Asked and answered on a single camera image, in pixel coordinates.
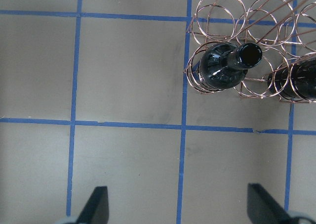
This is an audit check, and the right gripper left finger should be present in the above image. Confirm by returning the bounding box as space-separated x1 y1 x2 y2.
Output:
75 186 109 224

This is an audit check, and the right dark wine bottle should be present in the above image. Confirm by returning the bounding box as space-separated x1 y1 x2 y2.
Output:
268 58 316 101

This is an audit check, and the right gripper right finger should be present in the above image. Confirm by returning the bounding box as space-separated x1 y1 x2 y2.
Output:
247 183 293 224

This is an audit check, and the left dark wine bottle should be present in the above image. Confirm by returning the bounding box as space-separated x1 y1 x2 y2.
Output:
198 43 262 90

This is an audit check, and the copper wire bottle basket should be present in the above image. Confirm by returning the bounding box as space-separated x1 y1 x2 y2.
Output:
184 0 316 103

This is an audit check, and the dark wine bottle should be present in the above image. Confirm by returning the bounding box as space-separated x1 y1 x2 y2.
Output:
198 43 262 90
268 58 316 101

